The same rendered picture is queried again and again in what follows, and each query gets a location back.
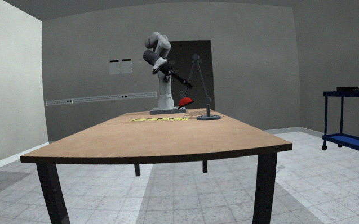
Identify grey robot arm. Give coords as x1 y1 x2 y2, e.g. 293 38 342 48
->
143 32 176 109

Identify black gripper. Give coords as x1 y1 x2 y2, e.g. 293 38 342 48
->
160 62 193 89

